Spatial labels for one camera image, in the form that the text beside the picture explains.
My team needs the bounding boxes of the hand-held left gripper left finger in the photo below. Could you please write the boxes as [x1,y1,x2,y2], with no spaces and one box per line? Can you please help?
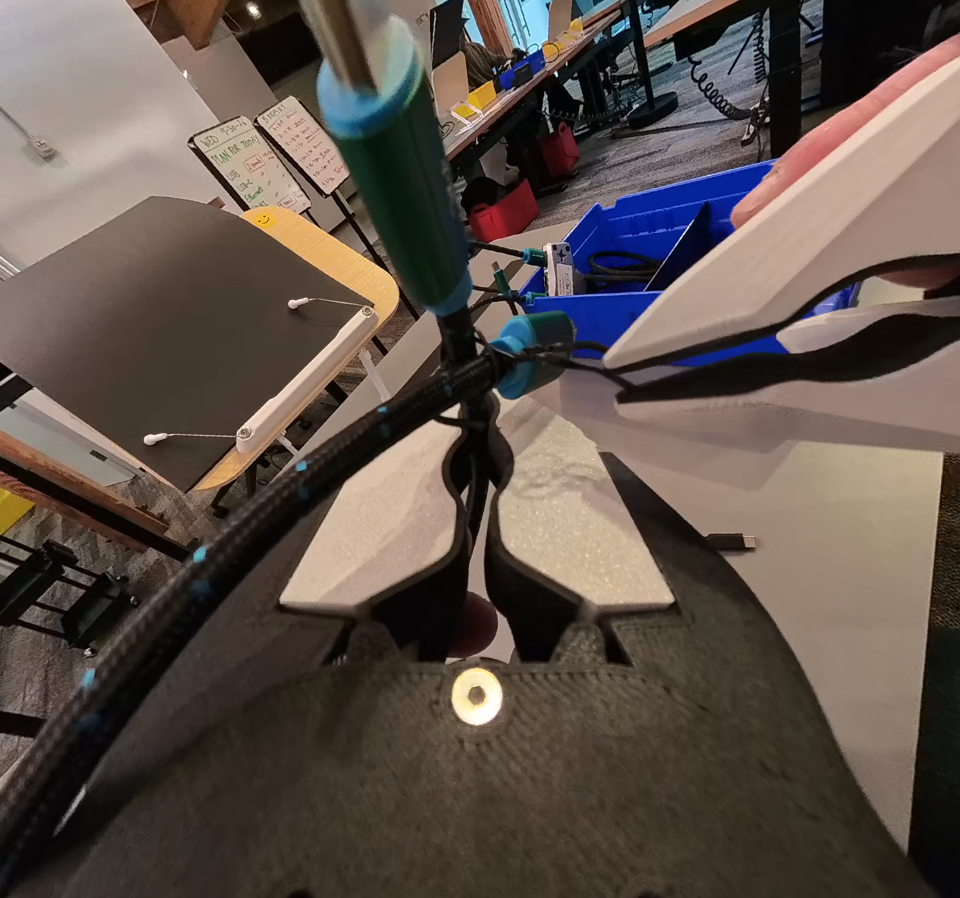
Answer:
[281,415,484,656]

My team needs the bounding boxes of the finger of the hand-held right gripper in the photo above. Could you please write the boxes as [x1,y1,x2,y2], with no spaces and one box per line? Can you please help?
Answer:
[600,55,960,377]
[525,298,960,458]

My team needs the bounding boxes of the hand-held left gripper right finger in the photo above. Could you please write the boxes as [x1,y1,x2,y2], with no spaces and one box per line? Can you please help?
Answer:
[488,400,676,656]

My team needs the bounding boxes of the braided black hdmi cable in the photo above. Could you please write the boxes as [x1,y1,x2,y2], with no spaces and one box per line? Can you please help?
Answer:
[0,0,580,898]

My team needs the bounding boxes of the person's right hand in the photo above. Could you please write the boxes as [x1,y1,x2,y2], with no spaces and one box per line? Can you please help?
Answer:
[731,33,960,229]

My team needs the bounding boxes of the white bar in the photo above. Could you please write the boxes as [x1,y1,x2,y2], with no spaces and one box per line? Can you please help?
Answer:
[233,306,379,457]

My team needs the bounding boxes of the small grey adapter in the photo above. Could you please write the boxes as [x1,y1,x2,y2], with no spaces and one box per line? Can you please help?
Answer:
[543,243,576,299]

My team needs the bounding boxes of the black floor pole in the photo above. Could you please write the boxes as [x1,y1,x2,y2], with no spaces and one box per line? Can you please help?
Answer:
[612,0,679,130]

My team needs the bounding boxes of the red bin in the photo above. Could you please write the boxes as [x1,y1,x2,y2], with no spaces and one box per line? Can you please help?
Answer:
[536,121,583,184]
[468,178,538,244]

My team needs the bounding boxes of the black tilted board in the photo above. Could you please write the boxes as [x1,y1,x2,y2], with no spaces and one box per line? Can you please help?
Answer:
[0,196,376,494]

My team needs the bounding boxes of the long wooden desk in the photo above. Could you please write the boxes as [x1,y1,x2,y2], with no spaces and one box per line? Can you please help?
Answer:
[443,25,619,164]

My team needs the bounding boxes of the whiteboard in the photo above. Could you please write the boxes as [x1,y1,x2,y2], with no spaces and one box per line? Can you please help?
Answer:
[191,115,313,218]
[255,96,351,197]

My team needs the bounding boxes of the coiled black cord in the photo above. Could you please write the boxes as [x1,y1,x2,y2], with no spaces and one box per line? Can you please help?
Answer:
[687,55,769,131]

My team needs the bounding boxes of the coiled black cable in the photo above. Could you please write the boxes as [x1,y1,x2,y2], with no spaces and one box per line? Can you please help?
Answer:
[585,246,661,281]

